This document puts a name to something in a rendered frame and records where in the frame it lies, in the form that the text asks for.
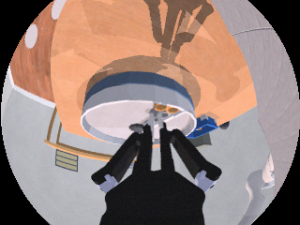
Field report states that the blue crate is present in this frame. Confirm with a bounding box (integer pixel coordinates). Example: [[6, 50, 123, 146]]
[[186, 114, 218, 138]]

